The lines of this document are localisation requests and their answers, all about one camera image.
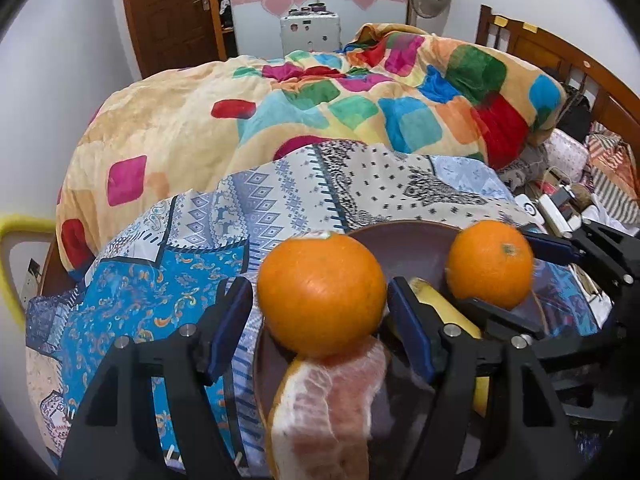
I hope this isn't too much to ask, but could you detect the large orange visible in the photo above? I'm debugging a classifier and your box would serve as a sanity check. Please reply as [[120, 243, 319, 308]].
[[256, 232, 386, 358]]

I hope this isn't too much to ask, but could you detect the black bag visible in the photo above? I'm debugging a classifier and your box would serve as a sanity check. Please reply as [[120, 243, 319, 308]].
[[555, 84, 592, 144]]

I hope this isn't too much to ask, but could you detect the brown wooden door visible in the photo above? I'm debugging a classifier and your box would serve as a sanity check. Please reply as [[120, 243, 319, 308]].
[[122, 0, 226, 78]]

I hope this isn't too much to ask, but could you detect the large peeled pomelo segment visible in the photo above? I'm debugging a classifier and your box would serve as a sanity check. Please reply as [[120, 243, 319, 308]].
[[266, 336, 388, 479]]

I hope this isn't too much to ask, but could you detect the colourful patchwork quilt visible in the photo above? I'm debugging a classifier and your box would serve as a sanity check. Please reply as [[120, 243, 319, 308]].
[[56, 24, 566, 275]]

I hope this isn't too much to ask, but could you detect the blue patterned bedsheet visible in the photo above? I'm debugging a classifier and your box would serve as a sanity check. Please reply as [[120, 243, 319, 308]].
[[24, 138, 616, 478]]

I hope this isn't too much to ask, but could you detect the yellow foam tube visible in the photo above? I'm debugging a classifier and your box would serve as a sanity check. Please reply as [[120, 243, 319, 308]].
[[1, 214, 55, 330]]

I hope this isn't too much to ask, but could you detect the white box appliance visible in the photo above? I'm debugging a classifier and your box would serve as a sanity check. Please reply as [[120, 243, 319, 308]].
[[280, 2, 342, 54]]

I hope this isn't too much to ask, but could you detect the wooden headboard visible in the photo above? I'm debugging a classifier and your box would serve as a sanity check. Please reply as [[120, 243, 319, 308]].
[[475, 4, 639, 155]]

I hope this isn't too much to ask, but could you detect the dark purple plate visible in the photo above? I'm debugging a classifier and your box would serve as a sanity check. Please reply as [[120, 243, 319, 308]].
[[252, 219, 549, 480]]

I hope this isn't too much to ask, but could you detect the sugarcane piece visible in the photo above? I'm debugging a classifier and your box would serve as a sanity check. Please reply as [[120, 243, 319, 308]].
[[408, 276, 490, 418]]

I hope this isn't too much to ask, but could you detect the wall power socket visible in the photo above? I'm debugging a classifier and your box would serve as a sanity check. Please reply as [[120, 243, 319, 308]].
[[20, 259, 42, 311]]

